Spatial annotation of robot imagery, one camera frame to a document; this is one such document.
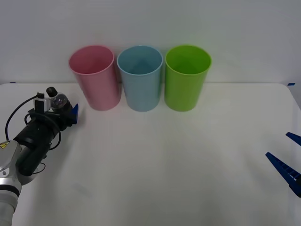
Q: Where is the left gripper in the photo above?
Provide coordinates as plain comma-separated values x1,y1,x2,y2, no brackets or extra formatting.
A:
48,103,79,131

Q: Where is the green plastic bin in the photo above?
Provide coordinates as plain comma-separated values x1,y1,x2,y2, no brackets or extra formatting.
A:
164,44,212,112

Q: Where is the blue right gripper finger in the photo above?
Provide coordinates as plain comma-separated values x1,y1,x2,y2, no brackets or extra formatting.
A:
285,132,301,146
265,152,301,198

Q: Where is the pale blue plastic bin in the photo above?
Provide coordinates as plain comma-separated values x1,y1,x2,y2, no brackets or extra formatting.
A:
116,45,164,112

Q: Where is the small dark bottle black cap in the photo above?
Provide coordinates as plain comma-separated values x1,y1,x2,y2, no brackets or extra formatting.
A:
46,86,74,116

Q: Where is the pink plastic bin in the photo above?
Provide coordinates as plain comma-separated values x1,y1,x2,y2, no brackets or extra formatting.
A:
68,45,122,111

